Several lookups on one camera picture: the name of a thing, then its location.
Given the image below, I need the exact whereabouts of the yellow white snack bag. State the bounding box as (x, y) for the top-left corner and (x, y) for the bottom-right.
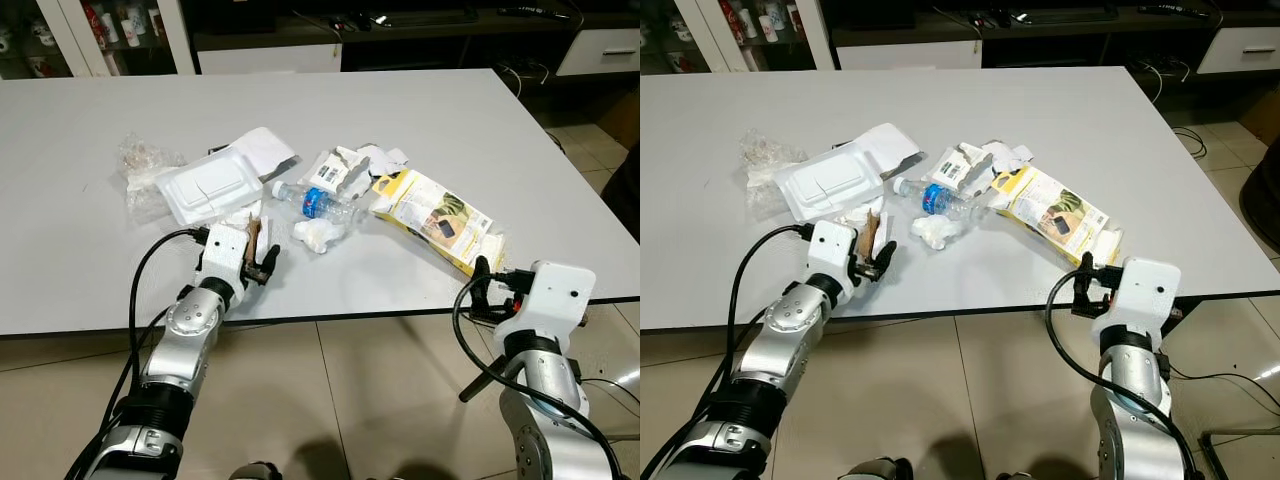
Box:
(992, 164), (1127, 270)
(370, 169), (507, 277)

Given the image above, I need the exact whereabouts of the black keyboard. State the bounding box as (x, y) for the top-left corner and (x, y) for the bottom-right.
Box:
(330, 8), (481, 30)
(970, 5), (1121, 27)

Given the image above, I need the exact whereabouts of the white glass door cabinet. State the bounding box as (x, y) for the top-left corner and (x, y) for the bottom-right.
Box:
(640, 0), (837, 74)
(0, 0), (197, 80)

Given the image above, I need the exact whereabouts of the torn white printed carton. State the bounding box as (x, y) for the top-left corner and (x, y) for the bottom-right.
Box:
(300, 147), (373, 197)
(924, 142), (997, 196)

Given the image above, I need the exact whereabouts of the white foam clamshell container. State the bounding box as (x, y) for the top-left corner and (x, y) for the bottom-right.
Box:
(155, 149), (267, 227)
(772, 147), (887, 224)

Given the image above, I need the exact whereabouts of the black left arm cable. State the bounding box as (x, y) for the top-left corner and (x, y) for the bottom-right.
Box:
(65, 227), (211, 480)
(650, 224), (813, 480)

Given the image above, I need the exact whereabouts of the clear plastic water bottle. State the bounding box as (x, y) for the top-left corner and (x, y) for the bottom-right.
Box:
(893, 176), (986, 223)
(270, 180), (361, 227)

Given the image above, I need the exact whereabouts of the brown cardboard box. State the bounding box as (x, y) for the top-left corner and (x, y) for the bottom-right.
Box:
(1240, 90), (1280, 147)
(598, 90), (641, 151)

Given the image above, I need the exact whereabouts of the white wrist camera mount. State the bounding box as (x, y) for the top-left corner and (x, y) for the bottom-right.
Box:
(495, 261), (598, 347)
(1092, 256), (1184, 347)
(195, 222), (253, 289)
(805, 219), (867, 293)

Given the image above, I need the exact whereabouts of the wide white drawer front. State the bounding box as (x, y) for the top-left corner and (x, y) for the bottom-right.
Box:
(838, 39), (984, 72)
(197, 42), (344, 76)

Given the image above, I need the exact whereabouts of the clear crumpled plastic bag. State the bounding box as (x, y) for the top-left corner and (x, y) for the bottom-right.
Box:
(738, 127), (807, 217)
(115, 133), (188, 223)

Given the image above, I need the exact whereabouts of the white crumpled tissue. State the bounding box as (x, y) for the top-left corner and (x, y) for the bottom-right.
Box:
(910, 212), (967, 250)
(292, 217), (347, 254)

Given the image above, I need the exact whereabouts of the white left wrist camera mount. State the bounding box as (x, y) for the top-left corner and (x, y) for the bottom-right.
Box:
(195, 222), (253, 289)
(805, 219), (867, 293)

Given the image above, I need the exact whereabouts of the white crumpled paper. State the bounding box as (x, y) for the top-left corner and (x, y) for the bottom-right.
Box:
(975, 139), (1037, 178)
(355, 144), (411, 183)

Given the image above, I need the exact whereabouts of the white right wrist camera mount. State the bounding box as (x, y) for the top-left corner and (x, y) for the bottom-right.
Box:
(495, 261), (598, 347)
(1092, 256), (1184, 347)

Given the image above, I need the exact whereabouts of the white drawer with handle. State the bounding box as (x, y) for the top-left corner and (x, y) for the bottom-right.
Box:
(1196, 26), (1280, 75)
(555, 27), (641, 78)

